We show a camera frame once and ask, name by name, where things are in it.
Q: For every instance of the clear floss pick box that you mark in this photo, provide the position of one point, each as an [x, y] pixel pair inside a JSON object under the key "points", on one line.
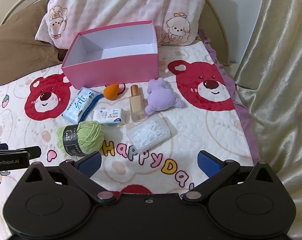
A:
{"points": [[148, 132]]}

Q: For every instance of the beige curtain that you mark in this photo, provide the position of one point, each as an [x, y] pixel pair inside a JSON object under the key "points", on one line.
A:
{"points": [[278, 80]]}

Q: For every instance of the blue white tissue pack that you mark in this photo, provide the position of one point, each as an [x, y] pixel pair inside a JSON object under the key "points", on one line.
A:
{"points": [[78, 107]]}

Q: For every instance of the pink printed pillow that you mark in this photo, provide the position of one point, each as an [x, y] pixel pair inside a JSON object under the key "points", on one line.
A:
{"points": [[128, 2]]}

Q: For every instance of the small white wipes pack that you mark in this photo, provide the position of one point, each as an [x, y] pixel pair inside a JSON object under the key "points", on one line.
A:
{"points": [[108, 116]]}

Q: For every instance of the purple plush toy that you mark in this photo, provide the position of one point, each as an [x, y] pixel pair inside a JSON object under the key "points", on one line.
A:
{"points": [[158, 100]]}

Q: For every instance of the orange makeup sponge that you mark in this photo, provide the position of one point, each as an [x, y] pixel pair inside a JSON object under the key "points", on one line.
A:
{"points": [[110, 92]]}

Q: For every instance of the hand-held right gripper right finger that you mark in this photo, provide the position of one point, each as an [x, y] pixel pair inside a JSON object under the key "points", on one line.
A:
{"points": [[208, 163]]}

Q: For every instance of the red bear printed blanket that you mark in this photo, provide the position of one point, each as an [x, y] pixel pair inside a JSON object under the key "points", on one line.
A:
{"points": [[203, 135]]}

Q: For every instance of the pink cardboard box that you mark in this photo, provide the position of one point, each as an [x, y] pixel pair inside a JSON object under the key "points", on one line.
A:
{"points": [[110, 67]]}

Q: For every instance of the brown pillow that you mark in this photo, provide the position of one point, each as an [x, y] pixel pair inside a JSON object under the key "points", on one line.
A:
{"points": [[15, 50]]}

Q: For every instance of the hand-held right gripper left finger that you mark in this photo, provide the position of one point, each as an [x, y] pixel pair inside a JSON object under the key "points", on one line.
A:
{"points": [[90, 165]]}

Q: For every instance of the green yarn ball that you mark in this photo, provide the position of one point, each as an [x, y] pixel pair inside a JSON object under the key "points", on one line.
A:
{"points": [[90, 137]]}

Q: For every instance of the gold capped foundation bottle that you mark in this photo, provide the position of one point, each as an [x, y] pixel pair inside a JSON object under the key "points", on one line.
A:
{"points": [[137, 107]]}

